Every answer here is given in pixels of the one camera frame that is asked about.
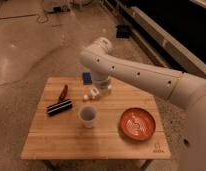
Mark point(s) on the white plastic bottle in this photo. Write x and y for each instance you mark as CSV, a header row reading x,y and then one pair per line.
x,y
97,92

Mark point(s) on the wooden folding table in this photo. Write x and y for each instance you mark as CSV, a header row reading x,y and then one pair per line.
x,y
64,136

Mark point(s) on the orange round bowl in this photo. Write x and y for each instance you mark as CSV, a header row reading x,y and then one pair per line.
x,y
137,124

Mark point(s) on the red pocket knife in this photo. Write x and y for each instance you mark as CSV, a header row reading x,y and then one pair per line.
x,y
63,94

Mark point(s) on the long metal wall rail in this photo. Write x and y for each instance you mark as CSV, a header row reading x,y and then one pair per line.
x,y
176,29

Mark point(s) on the translucent plastic cup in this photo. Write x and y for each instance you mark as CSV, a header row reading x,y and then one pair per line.
x,y
87,114

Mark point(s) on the blue sponge block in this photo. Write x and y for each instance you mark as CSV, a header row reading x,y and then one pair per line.
x,y
86,76

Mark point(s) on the white equipment base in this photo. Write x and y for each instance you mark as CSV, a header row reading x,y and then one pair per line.
x,y
53,6

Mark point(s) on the black box on floor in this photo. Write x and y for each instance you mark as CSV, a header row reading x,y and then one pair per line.
x,y
123,31

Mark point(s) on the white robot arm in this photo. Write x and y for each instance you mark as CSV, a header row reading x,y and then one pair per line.
x,y
184,90

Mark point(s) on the black striped whiteboard eraser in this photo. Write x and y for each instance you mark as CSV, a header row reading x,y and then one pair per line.
x,y
59,107

